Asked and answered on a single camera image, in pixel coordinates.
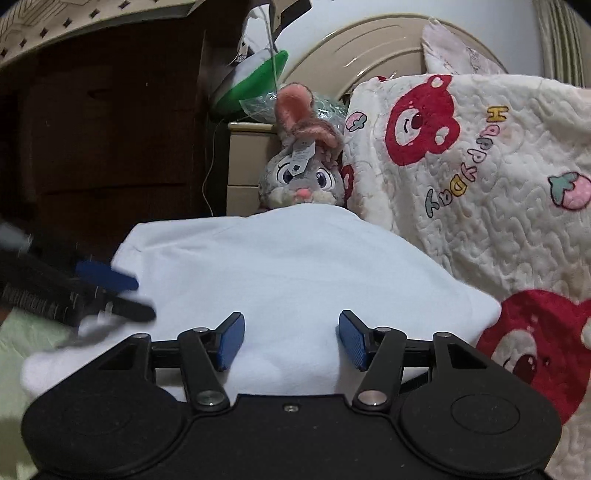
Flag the clear plastic bag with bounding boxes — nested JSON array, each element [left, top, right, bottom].
[[239, 87, 346, 133]]

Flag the light green bed sheet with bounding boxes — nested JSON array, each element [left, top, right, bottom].
[[0, 310, 74, 479]]

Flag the striped beige curtain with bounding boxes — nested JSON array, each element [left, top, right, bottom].
[[533, 0, 587, 88]]

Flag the grey rabbit plush toy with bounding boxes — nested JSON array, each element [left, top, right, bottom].
[[259, 83, 346, 210]]

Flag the white t-shirt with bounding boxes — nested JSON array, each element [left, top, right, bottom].
[[21, 204, 501, 398]]

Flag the red bear quilted blanket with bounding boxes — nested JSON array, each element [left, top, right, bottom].
[[342, 74, 590, 479]]

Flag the patterned desk top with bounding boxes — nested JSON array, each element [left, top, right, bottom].
[[1, 0, 201, 67]]

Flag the white nightstand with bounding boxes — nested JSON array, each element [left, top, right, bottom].
[[226, 122, 281, 217]]

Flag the brown wooden drawer cabinet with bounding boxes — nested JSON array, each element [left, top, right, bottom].
[[1, 1, 245, 259]]

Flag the beige curved headboard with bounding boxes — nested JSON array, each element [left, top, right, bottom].
[[278, 12, 509, 100]]

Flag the green white plastic bag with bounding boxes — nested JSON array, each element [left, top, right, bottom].
[[212, 1, 290, 114]]

